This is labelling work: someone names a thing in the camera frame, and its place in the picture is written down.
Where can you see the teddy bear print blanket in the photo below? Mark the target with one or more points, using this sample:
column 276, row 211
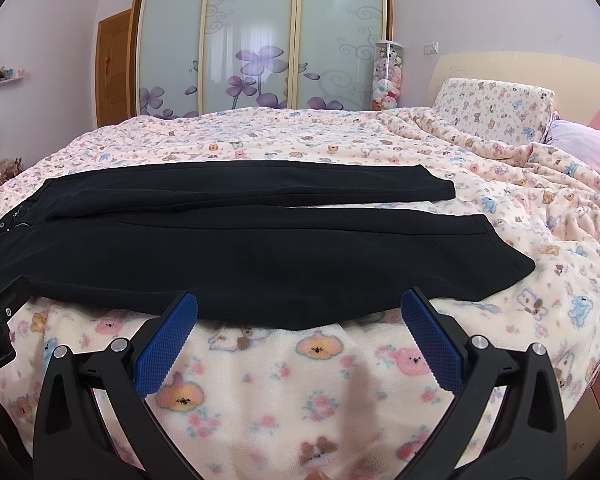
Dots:
column 352, row 397

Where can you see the brown wooden door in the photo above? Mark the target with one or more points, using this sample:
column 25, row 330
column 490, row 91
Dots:
column 111, row 69

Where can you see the white wall shelf with items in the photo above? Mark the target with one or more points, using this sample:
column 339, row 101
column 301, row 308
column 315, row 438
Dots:
column 11, row 76

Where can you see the cream pink headboard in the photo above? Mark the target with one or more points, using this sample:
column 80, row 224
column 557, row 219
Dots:
column 576, row 82

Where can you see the glass sliding door wardrobe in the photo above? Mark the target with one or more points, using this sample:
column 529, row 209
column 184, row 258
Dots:
column 192, row 57

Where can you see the teddy bear print pillow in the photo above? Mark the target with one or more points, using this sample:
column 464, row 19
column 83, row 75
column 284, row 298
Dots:
column 515, row 114

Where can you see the lavender pillow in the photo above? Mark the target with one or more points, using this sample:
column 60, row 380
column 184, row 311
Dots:
column 581, row 141

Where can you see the clear tube of plush toys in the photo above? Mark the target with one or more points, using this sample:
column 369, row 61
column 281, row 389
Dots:
column 387, row 75

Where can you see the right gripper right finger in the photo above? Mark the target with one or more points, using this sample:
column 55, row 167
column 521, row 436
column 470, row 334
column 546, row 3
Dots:
column 528, row 437

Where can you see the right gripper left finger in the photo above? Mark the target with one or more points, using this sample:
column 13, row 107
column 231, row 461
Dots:
column 71, row 440

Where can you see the black pants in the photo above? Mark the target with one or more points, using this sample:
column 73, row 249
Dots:
column 290, row 245

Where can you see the white wall socket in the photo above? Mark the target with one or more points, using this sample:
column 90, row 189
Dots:
column 430, row 49

